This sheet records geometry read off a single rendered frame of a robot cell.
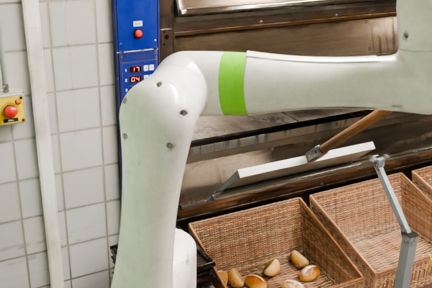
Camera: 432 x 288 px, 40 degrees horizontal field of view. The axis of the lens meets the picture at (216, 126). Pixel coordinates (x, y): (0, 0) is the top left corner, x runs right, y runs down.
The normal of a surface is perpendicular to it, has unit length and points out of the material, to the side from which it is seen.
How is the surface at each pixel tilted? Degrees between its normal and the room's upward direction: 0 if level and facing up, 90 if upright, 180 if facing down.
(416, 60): 82
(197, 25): 90
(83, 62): 90
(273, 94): 93
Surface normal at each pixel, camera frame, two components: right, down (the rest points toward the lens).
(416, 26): -0.65, 0.29
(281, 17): 0.45, 0.35
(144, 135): -0.21, 0.49
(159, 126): 0.14, 0.29
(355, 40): 0.43, 0.01
